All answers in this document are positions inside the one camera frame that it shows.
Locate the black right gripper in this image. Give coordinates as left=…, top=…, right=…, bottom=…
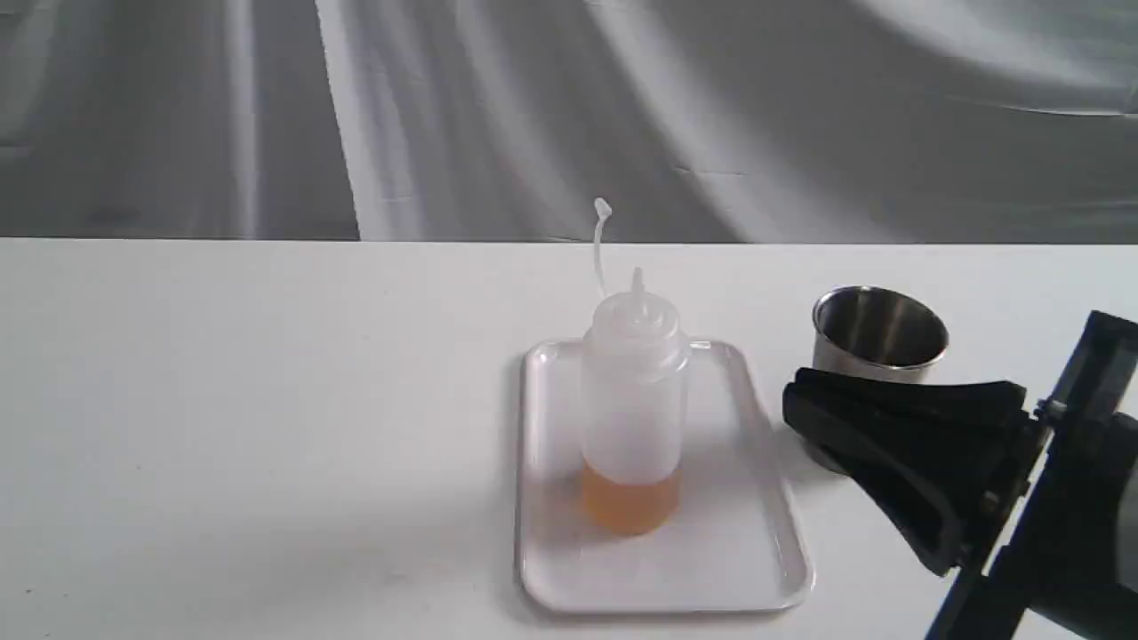
left=781, top=311, right=1137, bottom=639

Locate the translucent squeeze bottle amber liquid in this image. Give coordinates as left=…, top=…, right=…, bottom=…
left=580, top=197, right=692, bottom=536

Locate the stainless steel cup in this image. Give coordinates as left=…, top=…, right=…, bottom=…
left=810, top=286, right=950, bottom=384

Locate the white plastic tray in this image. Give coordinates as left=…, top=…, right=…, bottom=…
left=516, top=340, right=816, bottom=617

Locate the grey fabric backdrop curtain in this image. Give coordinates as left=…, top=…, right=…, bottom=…
left=3, top=1, right=1137, bottom=244

